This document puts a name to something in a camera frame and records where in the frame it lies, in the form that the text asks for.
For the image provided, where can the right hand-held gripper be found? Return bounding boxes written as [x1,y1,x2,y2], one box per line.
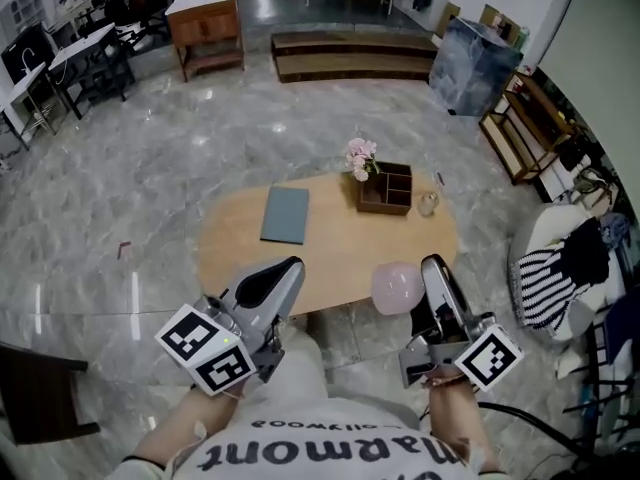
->
[398,253,525,394]

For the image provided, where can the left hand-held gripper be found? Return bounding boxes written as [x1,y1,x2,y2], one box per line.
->
[153,256,307,397]

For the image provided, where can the pink round container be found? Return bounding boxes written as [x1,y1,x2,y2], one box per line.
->
[370,261,427,317]

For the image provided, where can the person's left forearm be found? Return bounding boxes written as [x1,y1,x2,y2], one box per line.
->
[133,385,247,472]

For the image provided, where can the person's right forearm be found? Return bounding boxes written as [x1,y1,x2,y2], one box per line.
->
[423,375,503,475]

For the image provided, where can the person's light trousers leg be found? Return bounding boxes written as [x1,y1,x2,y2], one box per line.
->
[243,323,332,409]

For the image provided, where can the grey folder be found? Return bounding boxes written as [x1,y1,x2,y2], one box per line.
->
[259,185,311,246]

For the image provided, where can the oval wooden coffee table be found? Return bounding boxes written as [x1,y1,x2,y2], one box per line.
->
[196,173,459,318]

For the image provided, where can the small clear glass jar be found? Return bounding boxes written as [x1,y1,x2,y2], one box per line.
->
[417,192,441,218]

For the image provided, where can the black and white striped blanket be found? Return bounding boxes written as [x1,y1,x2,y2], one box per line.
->
[510,246,592,331]

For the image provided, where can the dark wooden organizer box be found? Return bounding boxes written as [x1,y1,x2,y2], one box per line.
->
[355,161,414,216]

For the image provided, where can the white printed shirt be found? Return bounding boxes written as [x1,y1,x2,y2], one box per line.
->
[105,401,484,480]

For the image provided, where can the white armchair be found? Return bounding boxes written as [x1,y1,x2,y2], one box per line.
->
[507,202,627,342]

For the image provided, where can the pink flower bunch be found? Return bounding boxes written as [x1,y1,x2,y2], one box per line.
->
[344,137,383,184]

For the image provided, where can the black garment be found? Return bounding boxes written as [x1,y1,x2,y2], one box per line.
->
[563,216,612,286]

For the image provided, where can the dark blue metal chair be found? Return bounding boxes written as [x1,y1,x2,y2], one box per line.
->
[563,287,640,452]

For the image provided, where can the wooden open shelf rack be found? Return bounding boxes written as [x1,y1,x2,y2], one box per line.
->
[478,71,577,187]

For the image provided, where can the dark wooden chair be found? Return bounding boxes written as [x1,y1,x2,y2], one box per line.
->
[0,341,102,447]

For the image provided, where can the blue marble cube block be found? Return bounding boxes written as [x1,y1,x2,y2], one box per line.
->
[428,16,524,118]

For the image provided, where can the low wooden step platform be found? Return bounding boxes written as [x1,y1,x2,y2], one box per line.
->
[270,31,441,85]

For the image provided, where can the wooden cabinet with white top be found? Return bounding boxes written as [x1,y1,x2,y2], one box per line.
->
[165,0,247,84]

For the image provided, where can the white desk with black legs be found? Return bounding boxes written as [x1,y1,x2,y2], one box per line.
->
[47,22,137,121]

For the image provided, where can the white desk with metal legs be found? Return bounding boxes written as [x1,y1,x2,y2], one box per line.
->
[0,61,57,152]

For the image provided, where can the black monitor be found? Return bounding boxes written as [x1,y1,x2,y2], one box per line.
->
[0,21,58,87]

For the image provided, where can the white grid shelf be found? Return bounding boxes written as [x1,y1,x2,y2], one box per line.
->
[0,0,52,45]

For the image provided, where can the black cable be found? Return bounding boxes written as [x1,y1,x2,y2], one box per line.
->
[476,400,604,472]

